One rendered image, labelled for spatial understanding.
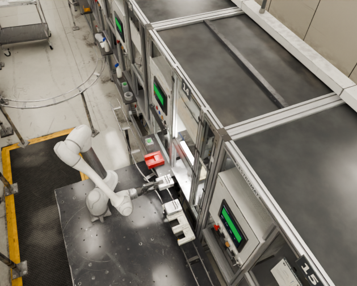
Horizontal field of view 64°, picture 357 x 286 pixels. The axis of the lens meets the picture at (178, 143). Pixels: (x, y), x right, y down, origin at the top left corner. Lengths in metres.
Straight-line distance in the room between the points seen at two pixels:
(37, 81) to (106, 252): 3.45
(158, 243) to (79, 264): 0.65
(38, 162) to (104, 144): 0.85
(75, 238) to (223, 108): 1.73
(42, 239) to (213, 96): 2.56
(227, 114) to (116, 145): 2.63
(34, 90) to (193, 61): 3.61
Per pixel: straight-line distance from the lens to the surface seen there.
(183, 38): 2.15
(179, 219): 2.47
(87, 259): 2.64
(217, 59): 1.97
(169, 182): 2.40
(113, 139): 4.10
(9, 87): 5.39
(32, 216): 3.74
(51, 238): 3.55
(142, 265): 2.55
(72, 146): 2.18
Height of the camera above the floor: 3.13
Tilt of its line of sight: 52 degrees down
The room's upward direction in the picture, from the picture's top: 3 degrees clockwise
